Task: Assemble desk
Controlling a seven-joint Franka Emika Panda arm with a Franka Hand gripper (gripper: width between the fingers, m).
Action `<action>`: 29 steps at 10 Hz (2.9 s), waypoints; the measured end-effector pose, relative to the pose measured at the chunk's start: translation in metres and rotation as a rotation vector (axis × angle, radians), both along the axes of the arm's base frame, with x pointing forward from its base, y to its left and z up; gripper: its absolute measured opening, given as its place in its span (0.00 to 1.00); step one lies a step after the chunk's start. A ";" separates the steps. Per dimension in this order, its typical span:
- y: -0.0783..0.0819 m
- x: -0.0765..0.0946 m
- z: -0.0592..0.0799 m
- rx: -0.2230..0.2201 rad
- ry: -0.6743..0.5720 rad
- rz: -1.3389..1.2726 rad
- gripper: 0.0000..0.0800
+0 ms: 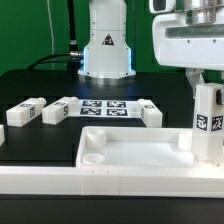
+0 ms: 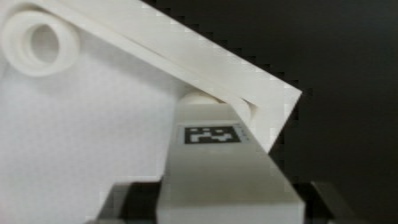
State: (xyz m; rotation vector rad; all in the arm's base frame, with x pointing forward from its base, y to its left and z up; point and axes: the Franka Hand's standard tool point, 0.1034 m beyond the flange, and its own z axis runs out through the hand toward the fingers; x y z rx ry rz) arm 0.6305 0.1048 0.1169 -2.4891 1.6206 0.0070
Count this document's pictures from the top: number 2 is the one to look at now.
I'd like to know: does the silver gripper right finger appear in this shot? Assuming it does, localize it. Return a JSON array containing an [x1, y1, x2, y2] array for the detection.
[[292, 182, 362, 224]]

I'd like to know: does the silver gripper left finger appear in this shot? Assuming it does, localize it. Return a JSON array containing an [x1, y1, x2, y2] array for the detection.
[[83, 181, 159, 224]]

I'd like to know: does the white desk leg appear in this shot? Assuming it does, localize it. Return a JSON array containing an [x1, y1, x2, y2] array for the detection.
[[156, 92, 305, 224]]

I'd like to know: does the white desk top tray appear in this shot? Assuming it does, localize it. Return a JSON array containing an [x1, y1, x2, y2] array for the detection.
[[0, 0, 300, 224]]

